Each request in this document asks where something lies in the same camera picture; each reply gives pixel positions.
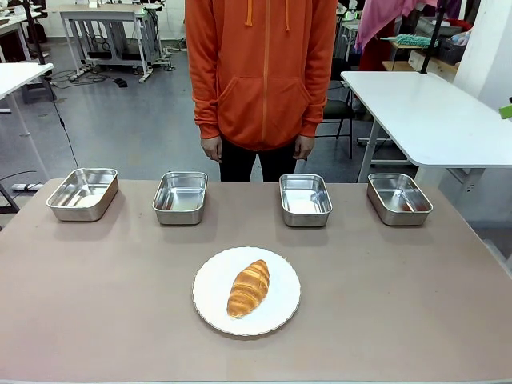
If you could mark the white desk with metal legs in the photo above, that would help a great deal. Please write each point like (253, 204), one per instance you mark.
(16, 76)

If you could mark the green gripper part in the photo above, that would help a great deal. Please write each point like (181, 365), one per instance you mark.
(506, 111)

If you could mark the person's right hand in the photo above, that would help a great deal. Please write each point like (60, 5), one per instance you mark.
(210, 150)

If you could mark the person's left hand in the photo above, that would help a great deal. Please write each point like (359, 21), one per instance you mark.
(303, 148)

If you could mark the stainless steel rectangular container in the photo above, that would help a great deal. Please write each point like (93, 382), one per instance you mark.
(180, 197)
(399, 197)
(305, 199)
(83, 193)

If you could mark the teal fluffy duster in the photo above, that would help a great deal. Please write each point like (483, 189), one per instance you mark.
(412, 39)

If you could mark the black camera pole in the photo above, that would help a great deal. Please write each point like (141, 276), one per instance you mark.
(434, 36)

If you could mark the pink hanging cloth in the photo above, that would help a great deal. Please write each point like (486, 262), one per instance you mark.
(380, 20)

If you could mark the black folding chair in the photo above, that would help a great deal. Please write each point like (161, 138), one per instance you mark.
(338, 108)

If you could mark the white scalloped plate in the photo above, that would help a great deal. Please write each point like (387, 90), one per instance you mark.
(208, 296)

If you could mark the golden brown croissant bread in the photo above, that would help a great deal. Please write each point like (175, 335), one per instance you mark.
(248, 289)

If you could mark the person in orange hoodie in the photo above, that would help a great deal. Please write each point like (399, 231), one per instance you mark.
(260, 72)

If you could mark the white power strip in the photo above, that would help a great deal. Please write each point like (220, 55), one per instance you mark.
(25, 186)

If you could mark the white desk with black pole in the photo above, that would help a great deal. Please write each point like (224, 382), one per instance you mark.
(432, 116)

